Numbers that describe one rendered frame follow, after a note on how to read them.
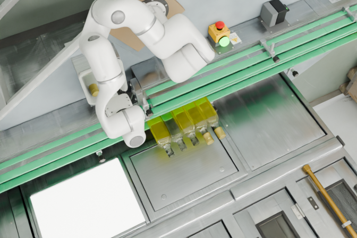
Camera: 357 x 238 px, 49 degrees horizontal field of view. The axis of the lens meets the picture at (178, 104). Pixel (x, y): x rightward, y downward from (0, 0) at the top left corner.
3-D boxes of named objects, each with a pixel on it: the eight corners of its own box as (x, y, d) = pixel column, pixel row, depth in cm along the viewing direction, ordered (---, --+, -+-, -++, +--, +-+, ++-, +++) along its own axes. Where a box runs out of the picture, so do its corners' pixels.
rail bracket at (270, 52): (256, 43, 176) (273, 65, 169) (259, 32, 169) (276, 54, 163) (264, 40, 177) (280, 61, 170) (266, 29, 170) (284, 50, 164)
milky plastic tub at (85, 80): (83, 91, 166) (90, 107, 162) (69, 58, 147) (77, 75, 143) (121, 76, 170) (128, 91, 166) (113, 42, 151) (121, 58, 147)
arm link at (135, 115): (118, 125, 124) (145, 112, 126) (108, 104, 131) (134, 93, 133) (129, 153, 135) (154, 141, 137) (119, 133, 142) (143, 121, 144)
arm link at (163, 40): (133, 28, 127) (172, -4, 123) (177, 75, 140) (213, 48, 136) (136, 40, 119) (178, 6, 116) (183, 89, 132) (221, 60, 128)
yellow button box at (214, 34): (207, 35, 176) (215, 47, 172) (207, 24, 170) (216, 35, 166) (220, 30, 177) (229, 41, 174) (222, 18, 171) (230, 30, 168)
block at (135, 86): (130, 92, 172) (136, 104, 169) (127, 79, 164) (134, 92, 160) (137, 89, 173) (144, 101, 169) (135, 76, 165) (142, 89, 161)
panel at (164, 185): (27, 197, 169) (50, 273, 153) (25, 195, 167) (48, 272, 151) (211, 116, 189) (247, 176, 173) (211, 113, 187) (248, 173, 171)
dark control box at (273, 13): (259, 15, 182) (269, 27, 178) (262, 2, 175) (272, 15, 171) (274, 9, 184) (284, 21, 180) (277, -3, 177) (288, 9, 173)
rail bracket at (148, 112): (137, 106, 170) (149, 129, 164) (133, 84, 156) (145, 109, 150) (143, 103, 171) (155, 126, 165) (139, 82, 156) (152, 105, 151)
